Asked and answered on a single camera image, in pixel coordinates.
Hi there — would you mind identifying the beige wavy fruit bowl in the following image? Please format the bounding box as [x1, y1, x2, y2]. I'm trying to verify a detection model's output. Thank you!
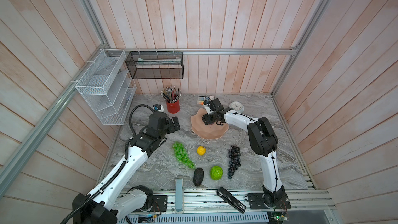
[190, 108, 229, 140]

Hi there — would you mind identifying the green fake grape bunch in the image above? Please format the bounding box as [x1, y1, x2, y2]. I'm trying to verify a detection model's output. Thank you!
[173, 142, 195, 169]

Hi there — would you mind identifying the yellow fake lemon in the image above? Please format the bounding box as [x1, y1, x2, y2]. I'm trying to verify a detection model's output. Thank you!
[197, 146, 206, 156]

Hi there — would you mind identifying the dark purple fake grape bunch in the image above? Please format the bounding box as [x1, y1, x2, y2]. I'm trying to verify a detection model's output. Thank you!
[228, 145, 241, 179]

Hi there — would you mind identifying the dark fake avocado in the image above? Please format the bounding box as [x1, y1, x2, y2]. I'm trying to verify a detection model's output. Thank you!
[193, 168, 204, 187]

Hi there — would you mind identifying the green bumpy fake fruit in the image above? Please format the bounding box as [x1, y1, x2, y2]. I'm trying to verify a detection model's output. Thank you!
[210, 166, 223, 180]

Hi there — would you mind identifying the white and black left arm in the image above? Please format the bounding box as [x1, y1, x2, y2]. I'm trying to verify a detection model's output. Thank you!
[62, 111, 180, 224]

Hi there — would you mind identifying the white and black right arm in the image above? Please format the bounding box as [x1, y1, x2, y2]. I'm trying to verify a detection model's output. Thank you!
[202, 96, 291, 208]

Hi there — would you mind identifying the red metal pencil bucket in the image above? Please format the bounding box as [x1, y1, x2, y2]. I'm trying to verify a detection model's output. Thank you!
[166, 100, 180, 114]

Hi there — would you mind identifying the white round alarm clock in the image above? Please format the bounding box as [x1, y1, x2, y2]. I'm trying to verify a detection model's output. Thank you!
[229, 101, 245, 113]

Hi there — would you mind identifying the highlighter pack in plastic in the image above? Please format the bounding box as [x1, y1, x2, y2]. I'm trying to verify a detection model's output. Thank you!
[197, 96, 215, 105]

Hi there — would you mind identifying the bundle of coloured pencils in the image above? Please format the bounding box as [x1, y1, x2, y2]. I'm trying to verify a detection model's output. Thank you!
[161, 87, 181, 103]

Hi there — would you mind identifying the black stapler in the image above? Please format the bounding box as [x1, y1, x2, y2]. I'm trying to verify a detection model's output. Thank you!
[217, 187, 247, 214]

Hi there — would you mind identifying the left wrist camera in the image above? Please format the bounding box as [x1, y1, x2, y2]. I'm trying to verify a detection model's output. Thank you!
[152, 104, 164, 112]

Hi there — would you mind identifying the grey metal bracket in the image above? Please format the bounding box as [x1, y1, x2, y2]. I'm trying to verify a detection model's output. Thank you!
[175, 178, 184, 213]

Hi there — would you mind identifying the black wire mesh basket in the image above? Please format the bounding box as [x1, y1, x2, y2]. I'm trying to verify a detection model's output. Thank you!
[125, 51, 184, 79]

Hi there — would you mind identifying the white wire mesh shelf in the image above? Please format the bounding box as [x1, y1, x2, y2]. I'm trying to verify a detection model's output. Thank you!
[76, 49, 137, 125]

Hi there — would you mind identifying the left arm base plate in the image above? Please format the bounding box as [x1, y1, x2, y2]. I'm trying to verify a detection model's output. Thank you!
[134, 195, 168, 214]

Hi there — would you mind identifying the black corrugated cable hose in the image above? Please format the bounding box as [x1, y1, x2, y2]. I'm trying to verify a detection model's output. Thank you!
[58, 104, 156, 224]

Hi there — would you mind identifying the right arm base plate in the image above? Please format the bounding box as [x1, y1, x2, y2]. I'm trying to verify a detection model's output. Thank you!
[246, 192, 291, 209]

